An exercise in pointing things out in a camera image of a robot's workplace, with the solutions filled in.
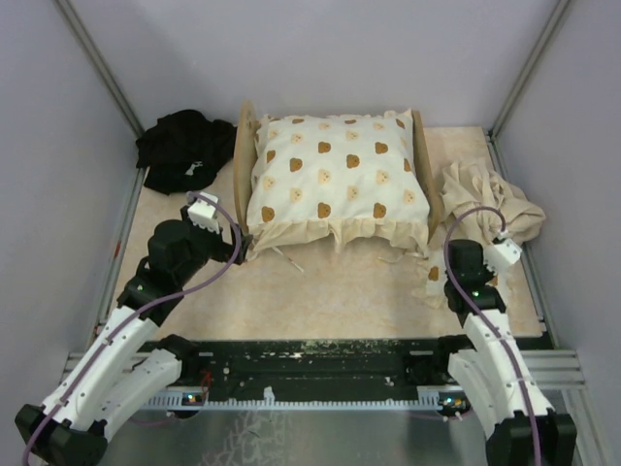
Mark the small bear print cloth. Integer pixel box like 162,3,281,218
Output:
411,254,512,309

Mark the wooden pet bed frame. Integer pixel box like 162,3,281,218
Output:
232,99,442,261

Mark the bear print white cushion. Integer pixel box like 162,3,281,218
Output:
242,109,433,273

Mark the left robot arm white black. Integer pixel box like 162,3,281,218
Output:
15,218,247,465

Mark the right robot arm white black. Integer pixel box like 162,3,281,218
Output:
433,239,577,465

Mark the cream crumpled blanket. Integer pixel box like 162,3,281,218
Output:
440,159,545,245

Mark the black cloth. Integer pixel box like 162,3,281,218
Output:
136,109,237,195

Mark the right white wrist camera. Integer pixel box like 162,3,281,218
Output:
483,238,522,275

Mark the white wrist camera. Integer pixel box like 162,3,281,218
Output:
187,191,221,234
483,238,522,275

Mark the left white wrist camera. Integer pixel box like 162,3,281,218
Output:
187,191,221,234

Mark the grey slotted cable duct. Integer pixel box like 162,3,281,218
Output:
149,387,474,414

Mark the right aluminium corner rail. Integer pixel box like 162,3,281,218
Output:
487,0,573,142

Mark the aluminium corner rail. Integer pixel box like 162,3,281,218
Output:
487,0,573,142
62,0,147,140

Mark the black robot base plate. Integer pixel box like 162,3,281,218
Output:
175,338,455,403

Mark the left aluminium corner rail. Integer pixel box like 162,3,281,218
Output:
62,0,147,140

